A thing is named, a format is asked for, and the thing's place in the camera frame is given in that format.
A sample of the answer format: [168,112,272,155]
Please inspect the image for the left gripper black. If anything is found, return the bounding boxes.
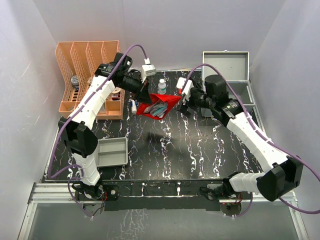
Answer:
[118,74,153,105]

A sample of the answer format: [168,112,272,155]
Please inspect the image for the white bottle white cap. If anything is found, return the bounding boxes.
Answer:
[157,79,167,95]

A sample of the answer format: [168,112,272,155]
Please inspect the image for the red first aid kit pouch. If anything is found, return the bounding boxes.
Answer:
[136,93,181,120]

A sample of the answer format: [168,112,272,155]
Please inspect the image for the grey plastic divided tray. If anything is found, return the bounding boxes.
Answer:
[96,137,128,168]

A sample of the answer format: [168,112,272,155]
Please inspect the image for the gauze pack clear wrapper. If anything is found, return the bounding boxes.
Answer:
[143,101,163,114]

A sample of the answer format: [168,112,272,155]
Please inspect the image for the white teal sachet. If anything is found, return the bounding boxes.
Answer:
[152,102,168,118]

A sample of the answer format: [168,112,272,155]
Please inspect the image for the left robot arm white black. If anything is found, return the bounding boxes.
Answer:
[58,52,157,200]

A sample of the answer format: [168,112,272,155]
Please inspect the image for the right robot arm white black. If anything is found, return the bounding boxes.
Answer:
[176,74,303,202]

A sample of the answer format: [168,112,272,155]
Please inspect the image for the white blue bandage roll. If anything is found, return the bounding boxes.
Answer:
[130,99,138,115]

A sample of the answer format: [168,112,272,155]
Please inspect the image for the red white small box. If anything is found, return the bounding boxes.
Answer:
[111,89,121,101]

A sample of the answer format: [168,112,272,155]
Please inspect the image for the round tape tin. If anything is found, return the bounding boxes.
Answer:
[70,75,79,88]

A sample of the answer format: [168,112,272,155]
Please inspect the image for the orange plastic file organizer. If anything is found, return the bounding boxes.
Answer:
[55,40,120,118]

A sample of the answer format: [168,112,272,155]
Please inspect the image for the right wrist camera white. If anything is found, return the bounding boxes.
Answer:
[176,77,194,102]

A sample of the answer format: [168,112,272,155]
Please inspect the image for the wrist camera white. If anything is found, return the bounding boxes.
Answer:
[176,77,194,102]
[140,58,157,83]

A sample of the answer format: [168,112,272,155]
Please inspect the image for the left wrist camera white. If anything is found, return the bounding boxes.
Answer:
[140,58,157,83]

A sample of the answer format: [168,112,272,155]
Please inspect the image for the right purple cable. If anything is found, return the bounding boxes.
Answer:
[181,63,320,218]

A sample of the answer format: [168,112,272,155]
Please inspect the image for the aluminium frame rail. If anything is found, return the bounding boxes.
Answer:
[18,180,309,240]

